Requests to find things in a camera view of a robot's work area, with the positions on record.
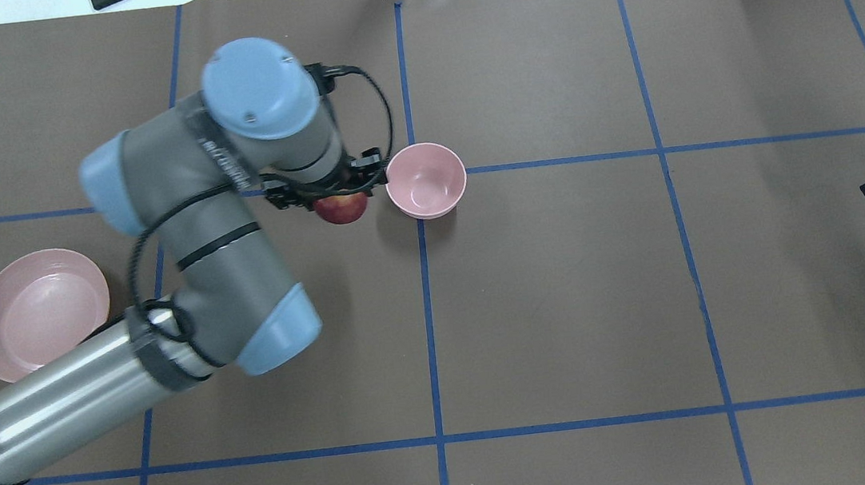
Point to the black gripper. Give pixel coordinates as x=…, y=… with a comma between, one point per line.
x=282, y=197

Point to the red apple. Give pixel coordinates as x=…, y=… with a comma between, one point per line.
x=341, y=209

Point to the pink bowl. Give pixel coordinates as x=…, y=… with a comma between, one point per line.
x=425, y=180

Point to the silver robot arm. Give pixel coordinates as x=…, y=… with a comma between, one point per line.
x=207, y=287

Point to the pink plate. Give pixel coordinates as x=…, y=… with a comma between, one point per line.
x=49, y=301

